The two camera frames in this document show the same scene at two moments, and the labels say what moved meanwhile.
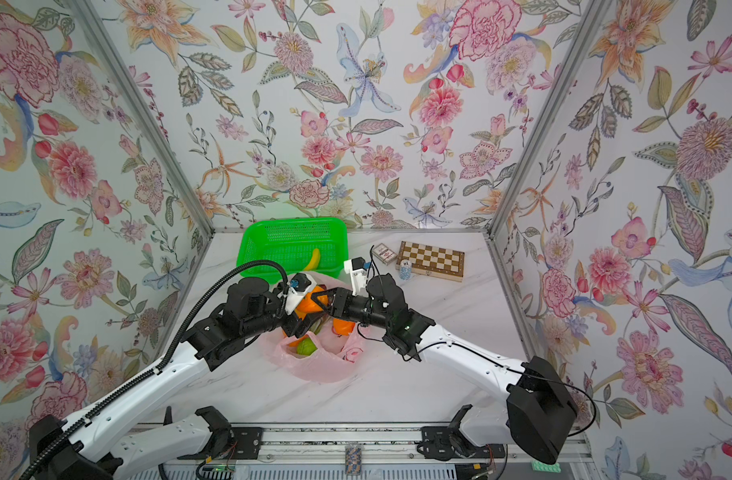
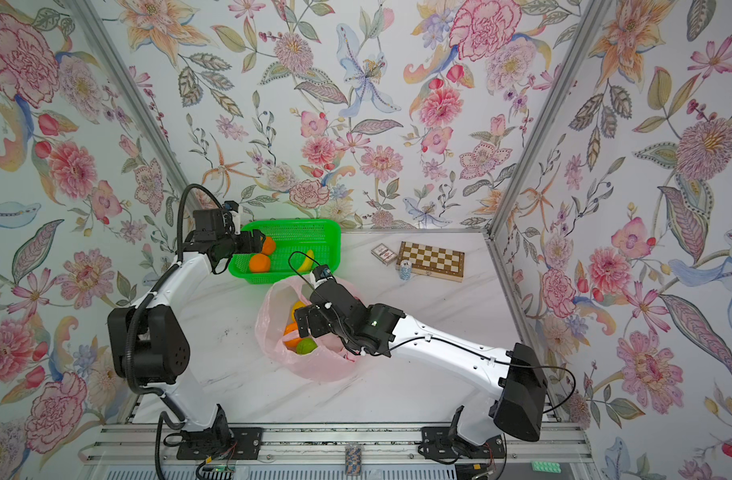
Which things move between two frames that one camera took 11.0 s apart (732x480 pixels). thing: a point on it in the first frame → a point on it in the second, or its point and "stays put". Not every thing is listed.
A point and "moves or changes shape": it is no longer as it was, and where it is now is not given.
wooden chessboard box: x=438 y=262 stays put
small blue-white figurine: x=405 y=269 stays put
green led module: x=542 y=466 stays put
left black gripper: x=297 y=318 → x=246 y=241
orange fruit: x=309 y=305 moves or changes shape
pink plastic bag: x=335 y=357 stays put
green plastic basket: x=291 y=242 stays put
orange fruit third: x=296 y=342 stays put
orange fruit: x=343 y=327 moves or changes shape
